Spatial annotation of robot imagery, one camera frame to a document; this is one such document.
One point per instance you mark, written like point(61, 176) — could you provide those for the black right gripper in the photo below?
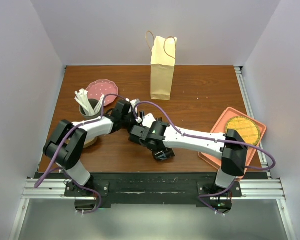
point(162, 149)

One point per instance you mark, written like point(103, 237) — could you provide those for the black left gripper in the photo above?
point(132, 114)

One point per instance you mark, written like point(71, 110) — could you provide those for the black takeout coffee cup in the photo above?
point(163, 154)

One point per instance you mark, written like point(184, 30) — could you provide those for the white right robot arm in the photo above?
point(205, 142)

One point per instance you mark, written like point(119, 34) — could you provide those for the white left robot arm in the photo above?
point(65, 145)

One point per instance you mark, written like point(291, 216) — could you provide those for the grey straw holder cup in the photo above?
point(88, 111)

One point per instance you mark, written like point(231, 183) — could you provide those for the brown pulp cup carrier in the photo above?
point(90, 142)

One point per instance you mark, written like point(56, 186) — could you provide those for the pink polka dot plate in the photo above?
point(103, 87)

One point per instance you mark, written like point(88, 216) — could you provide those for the white wrapped straws bundle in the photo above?
point(81, 97)

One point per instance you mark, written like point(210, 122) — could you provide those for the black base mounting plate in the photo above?
point(204, 183)

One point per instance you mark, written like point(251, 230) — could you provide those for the salmon pink tray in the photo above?
point(235, 153)

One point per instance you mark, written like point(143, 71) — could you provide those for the yellow paper bag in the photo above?
point(163, 61)

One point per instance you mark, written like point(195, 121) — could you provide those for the yellow woven coaster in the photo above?
point(247, 129)

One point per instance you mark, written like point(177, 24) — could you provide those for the aluminium frame rail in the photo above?
point(55, 189)

